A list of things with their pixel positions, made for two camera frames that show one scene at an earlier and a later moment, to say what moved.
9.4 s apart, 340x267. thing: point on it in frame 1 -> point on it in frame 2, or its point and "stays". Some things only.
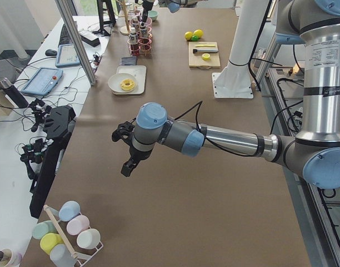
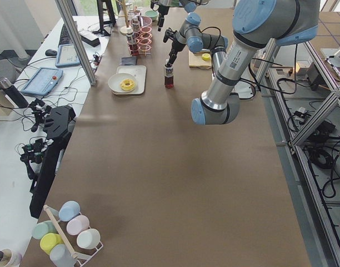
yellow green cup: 49,240 stays
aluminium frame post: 76,41 stays
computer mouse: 50,52 stays
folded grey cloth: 129,61 stays
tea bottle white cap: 133,41 -> 169,77
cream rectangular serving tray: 139,73 stays
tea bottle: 143,31 -> 131,41
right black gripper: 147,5 -> 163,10
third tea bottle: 135,23 stays
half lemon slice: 206,56 stays
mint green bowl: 153,14 stays
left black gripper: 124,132 -> 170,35
